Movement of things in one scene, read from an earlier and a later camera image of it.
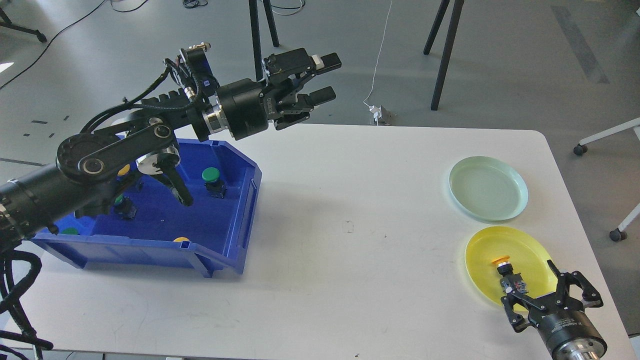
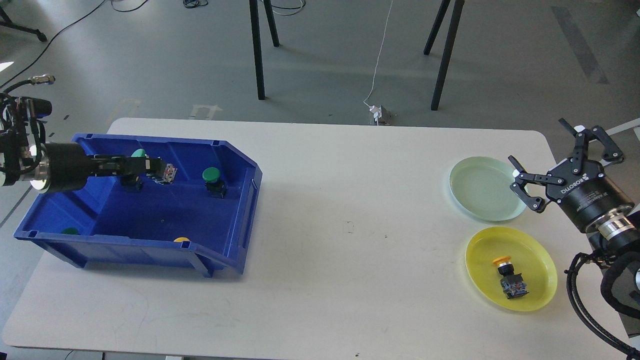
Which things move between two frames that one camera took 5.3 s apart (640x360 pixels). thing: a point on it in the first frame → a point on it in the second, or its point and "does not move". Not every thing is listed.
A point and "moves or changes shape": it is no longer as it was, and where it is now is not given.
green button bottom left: [70, 230] does not move
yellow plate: [528, 256] does not move
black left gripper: [243, 110] → [69, 167]
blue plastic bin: [145, 225] does not move
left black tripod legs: [254, 22] does not move
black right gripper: [569, 332] → [587, 193]
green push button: [124, 207] moves or changes shape
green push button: [216, 187] does not move
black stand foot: [8, 23] does not move
